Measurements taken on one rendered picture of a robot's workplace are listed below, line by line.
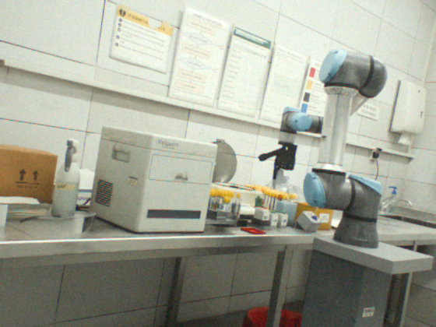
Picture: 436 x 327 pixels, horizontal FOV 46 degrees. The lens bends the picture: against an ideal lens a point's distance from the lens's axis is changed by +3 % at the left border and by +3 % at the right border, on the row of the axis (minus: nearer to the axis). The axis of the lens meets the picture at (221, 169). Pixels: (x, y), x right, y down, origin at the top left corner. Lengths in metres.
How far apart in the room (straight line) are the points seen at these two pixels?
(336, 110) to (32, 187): 1.01
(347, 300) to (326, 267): 0.12
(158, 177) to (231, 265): 1.40
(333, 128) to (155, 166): 0.62
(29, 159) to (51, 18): 0.60
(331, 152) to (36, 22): 1.13
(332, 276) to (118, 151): 0.82
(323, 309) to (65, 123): 1.18
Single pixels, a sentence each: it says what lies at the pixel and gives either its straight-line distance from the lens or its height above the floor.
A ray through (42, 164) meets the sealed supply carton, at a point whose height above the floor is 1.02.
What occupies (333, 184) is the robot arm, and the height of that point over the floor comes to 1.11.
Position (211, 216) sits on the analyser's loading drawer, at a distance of 1.78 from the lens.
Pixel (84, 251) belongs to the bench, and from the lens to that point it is 1.40.
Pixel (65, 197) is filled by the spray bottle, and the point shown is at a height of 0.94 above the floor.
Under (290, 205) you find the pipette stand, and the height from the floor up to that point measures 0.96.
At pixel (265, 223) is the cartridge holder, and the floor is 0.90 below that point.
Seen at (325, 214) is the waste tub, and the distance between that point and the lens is 2.32.
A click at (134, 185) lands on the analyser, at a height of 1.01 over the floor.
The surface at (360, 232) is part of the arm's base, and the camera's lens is 1.80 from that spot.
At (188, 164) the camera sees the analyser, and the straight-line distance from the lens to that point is 1.61.
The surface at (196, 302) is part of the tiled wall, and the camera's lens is 2.74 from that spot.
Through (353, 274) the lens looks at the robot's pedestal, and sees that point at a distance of 1.77.
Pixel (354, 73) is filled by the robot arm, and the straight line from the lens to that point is 1.79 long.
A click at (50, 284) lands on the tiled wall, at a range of 2.21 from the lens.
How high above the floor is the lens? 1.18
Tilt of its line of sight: 3 degrees down
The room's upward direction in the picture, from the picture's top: 10 degrees clockwise
